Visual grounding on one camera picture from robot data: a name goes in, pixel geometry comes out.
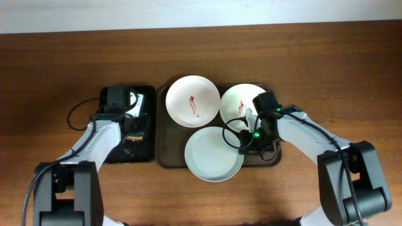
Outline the orange green sponge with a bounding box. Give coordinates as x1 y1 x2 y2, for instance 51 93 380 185
126 136 144 141

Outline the pale blue plate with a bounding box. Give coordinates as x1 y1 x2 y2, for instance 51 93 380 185
185 127 244 182

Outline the white plate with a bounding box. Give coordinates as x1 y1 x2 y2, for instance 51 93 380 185
220 83 265 123
165 75 220 127

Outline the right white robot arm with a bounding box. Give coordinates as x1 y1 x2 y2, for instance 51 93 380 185
241 105 392 225

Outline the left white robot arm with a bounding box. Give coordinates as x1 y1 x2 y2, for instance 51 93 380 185
21 113 150 226

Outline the small black tray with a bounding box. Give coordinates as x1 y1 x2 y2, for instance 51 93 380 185
96 85 156 164

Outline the brown plastic serving tray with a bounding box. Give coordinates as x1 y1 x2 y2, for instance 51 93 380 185
155 85 282 168

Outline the right black cable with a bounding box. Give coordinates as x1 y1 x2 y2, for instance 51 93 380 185
221 116 258 150

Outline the black cable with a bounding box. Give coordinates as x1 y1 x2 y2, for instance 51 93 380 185
67 97 101 132
221 116 258 150

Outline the left black cable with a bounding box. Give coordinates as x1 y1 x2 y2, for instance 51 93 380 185
67 97 101 132

